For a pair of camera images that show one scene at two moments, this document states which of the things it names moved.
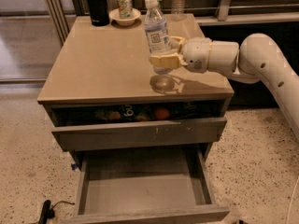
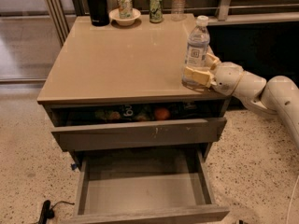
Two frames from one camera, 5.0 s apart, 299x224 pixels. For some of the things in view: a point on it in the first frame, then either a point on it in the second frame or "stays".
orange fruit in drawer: x=163 y=114 stays
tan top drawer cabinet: x=105 y=98 stays
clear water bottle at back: x=178 y=3 stays
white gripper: x=196 y=55 to x=227 y=77
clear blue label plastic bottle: x=157 y=32 to x=197 y=49
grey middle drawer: x=166 y=185 stays
